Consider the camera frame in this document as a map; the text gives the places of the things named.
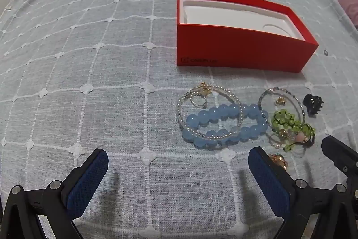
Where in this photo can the black hair claw clip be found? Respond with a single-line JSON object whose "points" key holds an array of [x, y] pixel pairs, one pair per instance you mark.
{"points": [[313, 103]]}

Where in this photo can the red cardboard box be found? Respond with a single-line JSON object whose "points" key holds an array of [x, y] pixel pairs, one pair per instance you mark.
{"points": [[223, 45]]}

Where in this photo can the pink cloth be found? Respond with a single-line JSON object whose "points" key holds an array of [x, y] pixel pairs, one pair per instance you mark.
{"points": [[345, 1]]}

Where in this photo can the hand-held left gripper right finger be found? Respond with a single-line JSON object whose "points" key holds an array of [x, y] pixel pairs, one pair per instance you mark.
{"points": [[268, 176]]}

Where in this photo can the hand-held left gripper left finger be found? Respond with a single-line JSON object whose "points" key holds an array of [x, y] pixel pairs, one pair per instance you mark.
{"points": [[86, 180]]}

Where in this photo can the grey checked blanket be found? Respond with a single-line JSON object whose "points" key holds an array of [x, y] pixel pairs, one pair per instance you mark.
{"points": [[84, 59]]}

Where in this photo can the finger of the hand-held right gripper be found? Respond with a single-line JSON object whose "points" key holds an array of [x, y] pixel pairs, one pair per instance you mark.
{"points": [[339, 153]]}

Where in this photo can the silver beaded bangle gold charm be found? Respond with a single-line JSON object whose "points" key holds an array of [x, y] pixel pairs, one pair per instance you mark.
{"points": [[203, 89]]}

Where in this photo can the small gold earring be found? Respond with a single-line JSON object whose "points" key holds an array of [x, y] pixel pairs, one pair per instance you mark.
{"points": [[280, 101]]}

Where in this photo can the thin striped coil bangle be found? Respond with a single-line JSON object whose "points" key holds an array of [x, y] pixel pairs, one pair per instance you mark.
{"points": [[301, 113]]}

